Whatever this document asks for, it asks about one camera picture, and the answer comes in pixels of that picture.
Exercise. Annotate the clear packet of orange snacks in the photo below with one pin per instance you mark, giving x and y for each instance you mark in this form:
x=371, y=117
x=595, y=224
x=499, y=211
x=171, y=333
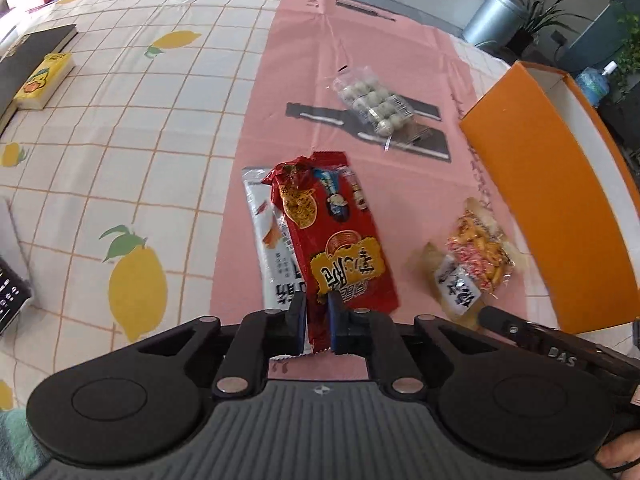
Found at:
x=480, y=250

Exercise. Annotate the yellow tissue pack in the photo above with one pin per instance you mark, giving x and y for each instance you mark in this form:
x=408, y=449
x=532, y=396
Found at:
x=45, y=80

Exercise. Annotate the black device with buttons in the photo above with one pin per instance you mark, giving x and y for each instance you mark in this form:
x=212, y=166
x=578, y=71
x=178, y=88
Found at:
x=10, y=295

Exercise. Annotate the blue water bottle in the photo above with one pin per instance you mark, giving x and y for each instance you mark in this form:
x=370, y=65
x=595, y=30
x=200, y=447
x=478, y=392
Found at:
x=595, y=85

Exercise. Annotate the white orange snack packet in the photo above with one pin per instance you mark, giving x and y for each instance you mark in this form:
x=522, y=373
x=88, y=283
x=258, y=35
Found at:
x=267, y=260

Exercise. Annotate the silver trash can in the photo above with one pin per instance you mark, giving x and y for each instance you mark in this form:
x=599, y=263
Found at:
x=492, y=15

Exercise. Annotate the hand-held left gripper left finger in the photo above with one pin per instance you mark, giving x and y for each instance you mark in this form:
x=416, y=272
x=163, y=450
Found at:
x=298, y=322

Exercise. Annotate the trailing green vine plant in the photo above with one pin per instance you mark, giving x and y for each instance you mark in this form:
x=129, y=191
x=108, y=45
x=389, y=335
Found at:
x=630, y=35

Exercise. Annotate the pink plastic sheet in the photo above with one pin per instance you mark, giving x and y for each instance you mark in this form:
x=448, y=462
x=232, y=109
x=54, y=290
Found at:
x=300, y=85

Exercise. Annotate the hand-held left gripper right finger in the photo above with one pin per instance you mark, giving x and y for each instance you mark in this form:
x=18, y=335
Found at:
x=336, y=325

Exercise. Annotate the black flat book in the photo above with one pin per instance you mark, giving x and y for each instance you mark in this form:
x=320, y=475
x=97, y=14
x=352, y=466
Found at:
x=30, y=55

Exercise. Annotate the clear bag of white balls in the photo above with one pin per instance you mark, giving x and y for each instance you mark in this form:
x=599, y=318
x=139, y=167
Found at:
x=372, y=102

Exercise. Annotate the red snack packet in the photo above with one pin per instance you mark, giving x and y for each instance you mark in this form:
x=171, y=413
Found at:
x=345, y=240

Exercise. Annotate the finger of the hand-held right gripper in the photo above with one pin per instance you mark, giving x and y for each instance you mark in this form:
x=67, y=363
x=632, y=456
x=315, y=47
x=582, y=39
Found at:
x=502, y=321

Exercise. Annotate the beige snack packet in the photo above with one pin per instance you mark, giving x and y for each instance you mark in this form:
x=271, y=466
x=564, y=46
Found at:
x=452, y=280

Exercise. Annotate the teal striped cloth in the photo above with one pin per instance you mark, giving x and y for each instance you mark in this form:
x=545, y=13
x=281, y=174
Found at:
x=15, y=440

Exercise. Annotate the orange cardboard box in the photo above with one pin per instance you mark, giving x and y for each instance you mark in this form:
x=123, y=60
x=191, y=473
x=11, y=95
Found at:
x=545, y=185

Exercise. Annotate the person's right hand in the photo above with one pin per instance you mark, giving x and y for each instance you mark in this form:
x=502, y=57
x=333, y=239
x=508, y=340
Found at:
x=622, y=452

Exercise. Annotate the potted long-leaf plant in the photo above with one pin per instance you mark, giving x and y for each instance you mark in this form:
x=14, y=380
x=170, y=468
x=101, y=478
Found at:
x=542, y=15

